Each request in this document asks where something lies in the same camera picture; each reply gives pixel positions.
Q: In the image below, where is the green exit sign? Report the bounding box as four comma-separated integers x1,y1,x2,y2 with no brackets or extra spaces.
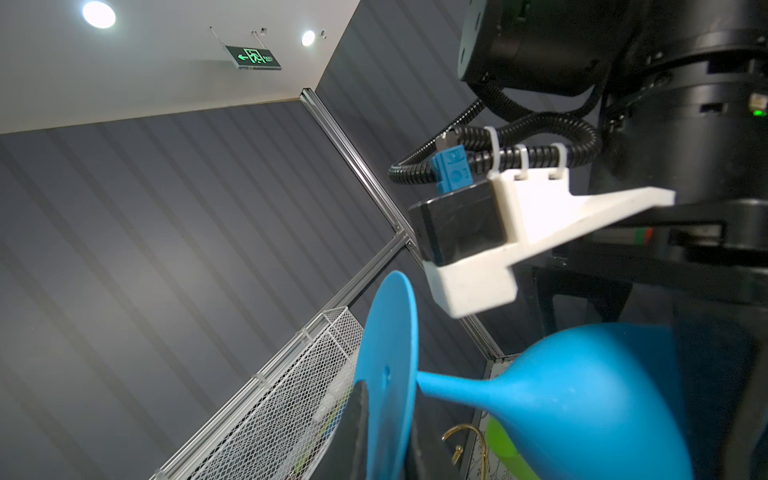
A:
223,45,282,71

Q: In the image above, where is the back green wine glass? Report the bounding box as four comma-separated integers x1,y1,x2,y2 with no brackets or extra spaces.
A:
485,417,539,480

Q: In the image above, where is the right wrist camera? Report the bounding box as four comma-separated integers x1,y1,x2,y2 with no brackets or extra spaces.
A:
409,143,676,318

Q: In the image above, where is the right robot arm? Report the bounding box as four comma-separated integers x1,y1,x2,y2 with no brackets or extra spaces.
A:
458,1,767,479

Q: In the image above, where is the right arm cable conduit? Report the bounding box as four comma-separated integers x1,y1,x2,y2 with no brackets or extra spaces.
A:
387,98,601,186

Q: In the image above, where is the blue wine glass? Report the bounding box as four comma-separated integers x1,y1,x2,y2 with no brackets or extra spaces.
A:
352,269,751,480

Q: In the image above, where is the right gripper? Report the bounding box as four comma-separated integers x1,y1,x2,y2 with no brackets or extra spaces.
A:
531,199,767,479

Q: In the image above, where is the white mesh wall basket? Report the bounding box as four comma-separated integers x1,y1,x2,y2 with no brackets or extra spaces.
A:
154,307,363,479

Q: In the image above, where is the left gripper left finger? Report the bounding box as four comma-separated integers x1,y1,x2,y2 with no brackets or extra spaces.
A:
310,381,369,480

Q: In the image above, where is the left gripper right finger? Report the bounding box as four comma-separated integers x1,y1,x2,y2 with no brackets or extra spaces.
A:
405,389,460,480

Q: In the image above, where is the gold wire glass rack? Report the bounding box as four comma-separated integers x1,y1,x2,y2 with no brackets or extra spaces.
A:
441,423,490,480

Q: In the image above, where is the aluminium frame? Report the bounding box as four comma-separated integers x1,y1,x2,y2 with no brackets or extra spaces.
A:
149,87,511,480

